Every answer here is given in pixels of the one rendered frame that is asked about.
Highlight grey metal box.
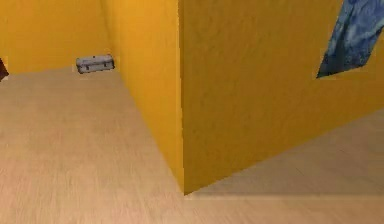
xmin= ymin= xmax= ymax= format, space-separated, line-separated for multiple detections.
xmin=75 ymin=54 xmax=116 ymax=75

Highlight dark brown furniture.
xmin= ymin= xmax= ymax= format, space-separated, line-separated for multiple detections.
xmin=0 ymin=57 xmax=10 ymax=82

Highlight blue wall painting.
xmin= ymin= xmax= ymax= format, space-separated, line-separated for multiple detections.
xmin=315 ymin=0 xmax=384 ymax=80

